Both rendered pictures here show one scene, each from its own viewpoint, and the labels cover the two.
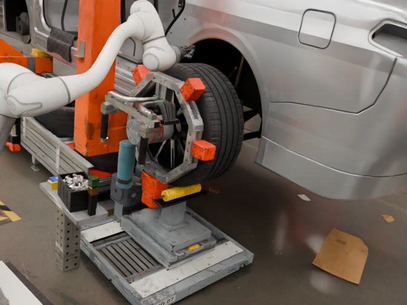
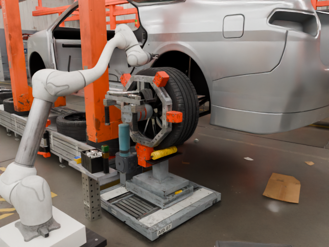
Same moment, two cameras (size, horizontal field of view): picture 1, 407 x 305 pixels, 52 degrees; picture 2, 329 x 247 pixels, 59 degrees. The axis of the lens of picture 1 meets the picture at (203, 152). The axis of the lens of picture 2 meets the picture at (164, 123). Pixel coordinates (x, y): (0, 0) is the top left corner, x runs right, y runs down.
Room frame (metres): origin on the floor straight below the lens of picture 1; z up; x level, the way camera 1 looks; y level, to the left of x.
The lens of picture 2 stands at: (-0.20, 0.01, 1.29)
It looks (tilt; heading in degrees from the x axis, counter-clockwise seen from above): 14 degrees down; 2
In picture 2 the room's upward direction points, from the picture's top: straight up
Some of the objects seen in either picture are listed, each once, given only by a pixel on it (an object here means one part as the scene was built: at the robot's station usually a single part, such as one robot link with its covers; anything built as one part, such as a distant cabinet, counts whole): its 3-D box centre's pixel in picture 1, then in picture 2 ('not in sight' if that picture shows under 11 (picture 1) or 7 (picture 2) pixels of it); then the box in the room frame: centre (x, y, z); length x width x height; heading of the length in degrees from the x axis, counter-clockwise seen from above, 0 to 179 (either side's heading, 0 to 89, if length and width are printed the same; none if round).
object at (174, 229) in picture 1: (173, 207); (160, 167); (2.15, 0.12, 0.32); 0.40 x 0.30 x 0.28; 47
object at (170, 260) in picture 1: (167, 232); (158, 187); (2.17, 0.14, 0.13); 0.50 x 0.36 x 0.10; 47
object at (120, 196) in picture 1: (142, 192); (137, 164); (2.40, 0.35, 0.26); 0.42 x 0.18 x 0.35; 137
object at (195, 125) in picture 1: (161, 127); (144, 111); (2.03, 0.24, 0.85); 0.54 x 0.07 x 0.54; 47
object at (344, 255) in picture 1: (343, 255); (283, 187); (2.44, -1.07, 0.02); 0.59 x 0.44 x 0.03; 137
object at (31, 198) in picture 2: not in sight; (33, 197); (1.14, 0.72, 0.57); 0.18 x 0.16 x 0.22; 53
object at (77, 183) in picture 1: (77, 190); (94, 159); (1.83, 0.60, 0.51); 0.20 x 0.14 x 0.13; 39
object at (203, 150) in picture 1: (203, 150); (174, 116); (1.82, 0.00, 0.85); 0.09 x 0.08 x 0.07; 47
